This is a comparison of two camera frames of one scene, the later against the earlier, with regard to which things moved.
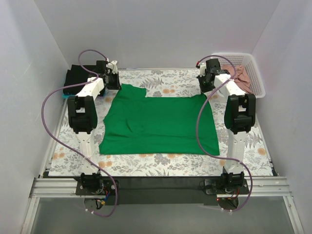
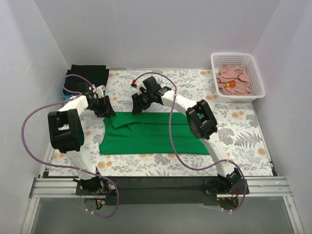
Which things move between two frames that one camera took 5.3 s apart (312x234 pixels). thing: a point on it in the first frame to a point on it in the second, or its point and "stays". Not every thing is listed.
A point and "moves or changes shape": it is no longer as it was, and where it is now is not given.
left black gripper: [113, 83] to [104, 106]
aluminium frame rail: [43, 185] stays
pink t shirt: [241, 77] stays
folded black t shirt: [75, 75] stays
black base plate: [162, 192] stays
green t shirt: [133, 124] moves or changes shape
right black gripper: [204, 84] to [140, 101]
